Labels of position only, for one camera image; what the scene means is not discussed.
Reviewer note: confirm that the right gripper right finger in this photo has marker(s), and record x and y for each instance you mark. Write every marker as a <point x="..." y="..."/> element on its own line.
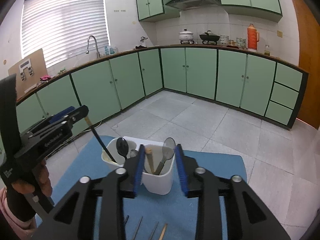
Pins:
<point x="225" y="200"/>

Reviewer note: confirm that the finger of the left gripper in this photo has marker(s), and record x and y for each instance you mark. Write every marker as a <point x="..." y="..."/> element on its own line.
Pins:
<point x="75" y="116"/>
<point x="61" y="114"/>

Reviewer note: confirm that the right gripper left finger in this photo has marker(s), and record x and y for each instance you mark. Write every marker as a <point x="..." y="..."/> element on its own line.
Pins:
<point x="92" y="208"/>

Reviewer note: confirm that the cream plastic fork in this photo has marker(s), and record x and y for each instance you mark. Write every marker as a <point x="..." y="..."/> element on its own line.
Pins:
<point x="107" y="159"/>

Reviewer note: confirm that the small metal spoon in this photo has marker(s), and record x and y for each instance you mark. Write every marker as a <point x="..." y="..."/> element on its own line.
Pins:
<point x="133" y="153"/>

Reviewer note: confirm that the black plastic spoon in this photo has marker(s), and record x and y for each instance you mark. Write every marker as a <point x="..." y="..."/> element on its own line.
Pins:
<point x="122" y="147"/>

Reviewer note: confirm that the large metal spoon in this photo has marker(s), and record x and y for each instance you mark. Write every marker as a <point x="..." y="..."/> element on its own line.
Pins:
<point x="168" y="151"/>

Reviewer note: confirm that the grey metal chopstick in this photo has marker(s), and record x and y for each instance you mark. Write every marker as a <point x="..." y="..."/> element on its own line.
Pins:
<point x="137" y="229"/>
<point x="153" y="231"/>

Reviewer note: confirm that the wooden chopstick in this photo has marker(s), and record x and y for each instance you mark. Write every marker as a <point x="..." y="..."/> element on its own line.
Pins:
<point x="163" y="231"/>
<point x="149" y="156"/>

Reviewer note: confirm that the pink sleeved left forearm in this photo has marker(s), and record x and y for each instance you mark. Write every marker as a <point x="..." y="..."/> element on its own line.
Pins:
<point x="11" y="226"/>

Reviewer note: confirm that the green lower kitchen cabinets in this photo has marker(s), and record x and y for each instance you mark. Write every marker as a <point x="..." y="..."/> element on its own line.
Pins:
<point x="258" y="85"/>

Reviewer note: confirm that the person's left hand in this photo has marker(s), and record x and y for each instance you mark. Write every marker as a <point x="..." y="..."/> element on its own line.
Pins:
<point x="41" y="174"/>

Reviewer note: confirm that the pink cloth on counter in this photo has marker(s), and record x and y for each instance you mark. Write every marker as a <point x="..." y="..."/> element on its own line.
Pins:
<point x="45" y="78"/>

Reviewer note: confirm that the white twin utensil holder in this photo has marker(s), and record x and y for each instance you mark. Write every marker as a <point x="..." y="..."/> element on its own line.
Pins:
<point x="138" y="167"/>

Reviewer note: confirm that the cardboard box with scale picture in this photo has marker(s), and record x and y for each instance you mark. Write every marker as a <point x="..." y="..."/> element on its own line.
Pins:
<point x="28" y="72"/>

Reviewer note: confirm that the white window blinds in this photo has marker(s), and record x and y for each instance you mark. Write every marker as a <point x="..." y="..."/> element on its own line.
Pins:
<point x="63" y="28"/>

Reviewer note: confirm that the metal kettle on counter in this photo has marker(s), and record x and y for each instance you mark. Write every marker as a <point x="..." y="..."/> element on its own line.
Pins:
<point x="143" y="41"/>

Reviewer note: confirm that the white lidded pot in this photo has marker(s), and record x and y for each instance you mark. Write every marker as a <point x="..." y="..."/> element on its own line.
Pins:
<point x="186" y="37"/>

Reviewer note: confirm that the glass jars on counter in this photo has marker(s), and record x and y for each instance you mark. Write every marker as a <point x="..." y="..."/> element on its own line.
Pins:
<point x="238" y="42"/>

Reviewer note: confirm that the black wok with lid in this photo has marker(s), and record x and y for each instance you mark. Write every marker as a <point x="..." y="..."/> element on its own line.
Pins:
<point x="209" y="38"/>

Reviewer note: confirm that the small glass oil bottle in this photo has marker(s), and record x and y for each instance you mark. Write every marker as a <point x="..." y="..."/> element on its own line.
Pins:
<point x="267" y="50"/>

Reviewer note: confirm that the orange thermos flask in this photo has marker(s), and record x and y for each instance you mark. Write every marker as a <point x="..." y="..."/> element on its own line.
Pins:
<point x="253" y="37"/>

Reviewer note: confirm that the black range hood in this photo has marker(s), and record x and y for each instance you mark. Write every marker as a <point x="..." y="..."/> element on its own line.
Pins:
<point x="191" y="4"/>

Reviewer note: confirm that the wooden door left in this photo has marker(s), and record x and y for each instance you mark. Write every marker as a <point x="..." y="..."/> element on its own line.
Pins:
<point x="308" y="29"/>

